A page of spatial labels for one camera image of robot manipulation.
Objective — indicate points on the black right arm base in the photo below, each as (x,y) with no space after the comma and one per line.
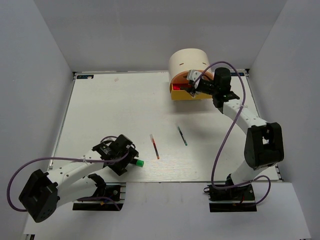
(233,200)

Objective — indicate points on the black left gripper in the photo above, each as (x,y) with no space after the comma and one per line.
(120,168)

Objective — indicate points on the pink cap black highlighter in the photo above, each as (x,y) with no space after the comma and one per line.
(180,87)

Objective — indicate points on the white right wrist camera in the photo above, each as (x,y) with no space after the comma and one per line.
(193,75)

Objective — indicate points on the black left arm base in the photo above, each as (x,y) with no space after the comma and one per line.
(109,198)

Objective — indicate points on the green ink pen refill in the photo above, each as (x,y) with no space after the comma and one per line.
(182,136)

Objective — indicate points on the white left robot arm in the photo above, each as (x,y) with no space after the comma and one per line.
(78,180)

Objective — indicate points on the green cap black highlighter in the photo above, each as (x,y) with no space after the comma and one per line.
(137,162)

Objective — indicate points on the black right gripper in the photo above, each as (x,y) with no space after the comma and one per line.
(193,90)

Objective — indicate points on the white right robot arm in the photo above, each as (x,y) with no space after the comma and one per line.
(263,147)

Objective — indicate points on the cream round drawer cabinet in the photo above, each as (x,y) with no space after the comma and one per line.
(186,65)

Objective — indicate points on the red ink pen refill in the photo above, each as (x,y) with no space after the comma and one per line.
(154,146)

